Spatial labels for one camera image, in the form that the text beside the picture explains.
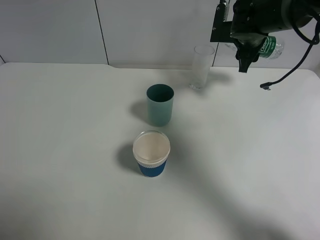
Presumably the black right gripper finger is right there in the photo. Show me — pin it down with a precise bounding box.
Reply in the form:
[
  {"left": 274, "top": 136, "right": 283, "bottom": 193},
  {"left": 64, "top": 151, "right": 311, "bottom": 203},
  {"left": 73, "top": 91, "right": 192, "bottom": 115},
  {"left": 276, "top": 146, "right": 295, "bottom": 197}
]
[{"left": 233, "top": 37, "right": 267, "bottom": 73}]

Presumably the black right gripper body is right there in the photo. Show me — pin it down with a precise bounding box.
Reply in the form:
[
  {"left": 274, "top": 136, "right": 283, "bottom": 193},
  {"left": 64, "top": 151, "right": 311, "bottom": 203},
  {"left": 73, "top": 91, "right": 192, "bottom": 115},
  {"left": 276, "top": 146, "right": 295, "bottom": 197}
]
[{"left": 230, "top": 0, "right": 292, "bottom": 40}]

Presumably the clear green-label water bottle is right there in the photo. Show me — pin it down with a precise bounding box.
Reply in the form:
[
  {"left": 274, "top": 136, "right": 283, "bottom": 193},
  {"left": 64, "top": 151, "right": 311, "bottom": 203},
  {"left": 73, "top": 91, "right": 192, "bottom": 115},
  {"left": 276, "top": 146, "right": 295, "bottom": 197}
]
[{"left": 223, "top": 35, "right": 285, "bottom": 61}]

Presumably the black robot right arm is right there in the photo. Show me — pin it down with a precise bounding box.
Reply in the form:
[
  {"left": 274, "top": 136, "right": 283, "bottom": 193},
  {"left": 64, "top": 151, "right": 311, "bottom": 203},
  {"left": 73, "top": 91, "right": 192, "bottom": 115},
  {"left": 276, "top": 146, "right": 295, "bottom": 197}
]
[{"left": 230, "top": 0, "right": 320, "bottom": 73}]

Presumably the teal plastic cup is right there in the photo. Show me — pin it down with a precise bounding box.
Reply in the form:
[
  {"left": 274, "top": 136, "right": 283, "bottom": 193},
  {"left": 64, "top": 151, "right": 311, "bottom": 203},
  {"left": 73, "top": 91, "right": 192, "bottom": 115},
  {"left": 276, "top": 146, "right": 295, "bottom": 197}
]
[{"left": 146, "top": 84, "right": 175, "bottom": 127}]

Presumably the white cup with blue sleeve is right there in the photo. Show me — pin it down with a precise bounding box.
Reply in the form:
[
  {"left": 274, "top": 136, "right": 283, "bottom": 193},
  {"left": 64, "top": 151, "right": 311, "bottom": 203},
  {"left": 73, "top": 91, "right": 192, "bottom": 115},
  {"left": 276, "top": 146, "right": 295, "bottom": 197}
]
[{"left": 132, "top": 130, "right": 171, "bottom": 178}]

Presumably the tall clear drinking glass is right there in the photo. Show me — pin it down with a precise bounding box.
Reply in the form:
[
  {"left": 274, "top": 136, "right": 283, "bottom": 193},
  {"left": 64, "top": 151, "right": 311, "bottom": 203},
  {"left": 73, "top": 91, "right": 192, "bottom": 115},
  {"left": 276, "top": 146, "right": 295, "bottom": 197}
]
[{"left": 189, "top": 45, "right": 215, "bottom": 91}]

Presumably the black camera cable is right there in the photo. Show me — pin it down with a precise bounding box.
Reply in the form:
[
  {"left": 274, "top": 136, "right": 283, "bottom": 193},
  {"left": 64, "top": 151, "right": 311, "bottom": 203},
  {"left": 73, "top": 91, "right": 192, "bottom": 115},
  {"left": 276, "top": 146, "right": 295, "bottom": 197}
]
[{"left": 259, "top": 0, "right": 320, "bottom": 91}]

